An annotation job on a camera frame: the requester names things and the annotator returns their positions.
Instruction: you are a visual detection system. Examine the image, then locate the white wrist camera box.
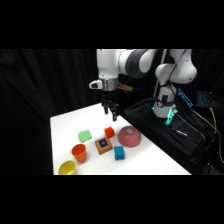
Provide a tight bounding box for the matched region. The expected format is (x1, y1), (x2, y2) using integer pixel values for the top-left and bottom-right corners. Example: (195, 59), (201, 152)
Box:
(88, 79), (103, 90)

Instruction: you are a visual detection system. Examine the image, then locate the yellow cable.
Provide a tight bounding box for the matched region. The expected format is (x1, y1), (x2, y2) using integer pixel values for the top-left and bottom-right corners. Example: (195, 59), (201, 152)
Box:
(208, 107), (224, 165)

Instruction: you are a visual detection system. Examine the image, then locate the black curtain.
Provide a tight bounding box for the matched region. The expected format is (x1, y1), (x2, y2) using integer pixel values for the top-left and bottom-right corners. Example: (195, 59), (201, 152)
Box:
(0, 49), (224, 176)

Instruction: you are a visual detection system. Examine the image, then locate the green base light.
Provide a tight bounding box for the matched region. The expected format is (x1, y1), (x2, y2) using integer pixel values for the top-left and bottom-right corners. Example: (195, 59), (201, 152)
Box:
(164, 107), (177, 127)

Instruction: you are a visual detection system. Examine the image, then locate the pink upturned bowl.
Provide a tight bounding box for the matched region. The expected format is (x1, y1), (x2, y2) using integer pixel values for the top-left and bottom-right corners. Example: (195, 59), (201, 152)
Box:
(117, 125), (142, 148)

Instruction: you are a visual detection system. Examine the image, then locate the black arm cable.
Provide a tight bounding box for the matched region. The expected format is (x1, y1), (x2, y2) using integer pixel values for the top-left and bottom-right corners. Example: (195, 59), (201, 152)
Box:
(152, 49), (188, 101)

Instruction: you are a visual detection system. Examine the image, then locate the blue lit device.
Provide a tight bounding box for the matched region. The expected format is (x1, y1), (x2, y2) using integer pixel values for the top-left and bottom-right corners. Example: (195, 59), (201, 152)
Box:
(195, 90), (224, 110)

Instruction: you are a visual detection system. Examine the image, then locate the yellow plastic cup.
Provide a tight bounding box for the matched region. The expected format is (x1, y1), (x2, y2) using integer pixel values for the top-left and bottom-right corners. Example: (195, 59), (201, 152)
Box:
(57, 159), (78, 176)

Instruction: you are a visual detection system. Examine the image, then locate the wooden block with blue dot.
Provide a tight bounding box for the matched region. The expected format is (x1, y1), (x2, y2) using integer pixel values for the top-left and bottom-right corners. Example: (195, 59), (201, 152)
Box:
(94, 137), (114, 156)

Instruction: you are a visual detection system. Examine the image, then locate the blue cube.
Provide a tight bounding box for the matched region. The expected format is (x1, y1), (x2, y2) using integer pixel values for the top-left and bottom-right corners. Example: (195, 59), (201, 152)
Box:
(113, 145), (126, 161)

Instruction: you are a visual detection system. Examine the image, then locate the red cube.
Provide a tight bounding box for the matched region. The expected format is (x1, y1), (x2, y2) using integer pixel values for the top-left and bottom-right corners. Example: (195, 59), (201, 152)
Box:
(103, 126), (116, 139)

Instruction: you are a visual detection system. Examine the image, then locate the white pen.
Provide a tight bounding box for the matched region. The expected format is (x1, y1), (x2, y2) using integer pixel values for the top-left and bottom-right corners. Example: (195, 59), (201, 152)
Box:
(176, 129), (189, 137)

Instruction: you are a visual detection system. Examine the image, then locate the green foam block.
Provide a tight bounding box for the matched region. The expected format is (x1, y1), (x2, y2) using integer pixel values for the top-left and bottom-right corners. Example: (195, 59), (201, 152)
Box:
(78, 129), (94, 144)

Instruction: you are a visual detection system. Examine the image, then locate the black robot stand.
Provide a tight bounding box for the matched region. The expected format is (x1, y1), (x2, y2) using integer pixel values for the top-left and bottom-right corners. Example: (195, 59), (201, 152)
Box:
(121, 97), (208, 176)

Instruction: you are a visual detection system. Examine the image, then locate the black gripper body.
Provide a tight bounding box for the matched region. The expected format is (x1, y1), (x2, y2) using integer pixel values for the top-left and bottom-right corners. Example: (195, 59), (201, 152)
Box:
(100, 89), (120, 109)

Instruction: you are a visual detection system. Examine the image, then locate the orange plastic cup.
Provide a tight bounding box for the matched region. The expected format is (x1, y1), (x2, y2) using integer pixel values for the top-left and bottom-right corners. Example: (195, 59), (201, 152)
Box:
(70, 143), (88, 164)

